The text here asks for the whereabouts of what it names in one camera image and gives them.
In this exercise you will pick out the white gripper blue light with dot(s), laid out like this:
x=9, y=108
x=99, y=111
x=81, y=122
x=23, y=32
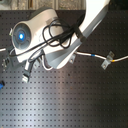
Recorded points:
x=27, y=34

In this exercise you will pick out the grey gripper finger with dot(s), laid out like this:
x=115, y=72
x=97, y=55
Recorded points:
x=26, y=73

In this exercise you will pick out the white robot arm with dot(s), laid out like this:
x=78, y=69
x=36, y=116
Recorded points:
x=50, y=39

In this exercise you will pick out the metal cable clip left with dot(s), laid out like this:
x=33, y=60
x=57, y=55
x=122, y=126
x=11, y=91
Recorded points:
x=6, y=63

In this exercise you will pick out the metal cable clip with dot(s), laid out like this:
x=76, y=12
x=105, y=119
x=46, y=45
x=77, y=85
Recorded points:
x=6, y=63
x=72, y=59
x=108, y=60

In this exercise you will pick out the metal cable clip middle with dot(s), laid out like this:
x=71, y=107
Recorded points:
x=72, y=59

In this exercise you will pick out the metal cable clip right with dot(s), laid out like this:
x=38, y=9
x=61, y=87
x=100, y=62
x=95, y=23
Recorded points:
x=108, y=60

